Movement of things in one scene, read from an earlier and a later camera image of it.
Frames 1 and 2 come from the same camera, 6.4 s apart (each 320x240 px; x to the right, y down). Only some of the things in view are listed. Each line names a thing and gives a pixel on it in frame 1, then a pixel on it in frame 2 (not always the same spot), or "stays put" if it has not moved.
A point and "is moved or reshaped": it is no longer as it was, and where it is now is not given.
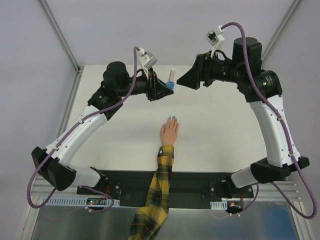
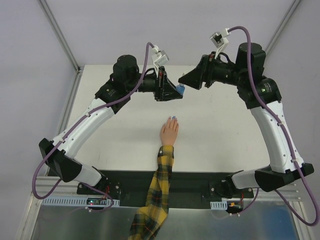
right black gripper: (203, 70) stays put
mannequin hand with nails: (169, 131) stays put
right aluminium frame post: (292, 9) stays put
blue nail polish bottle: (170, 84) is moved or reshaped
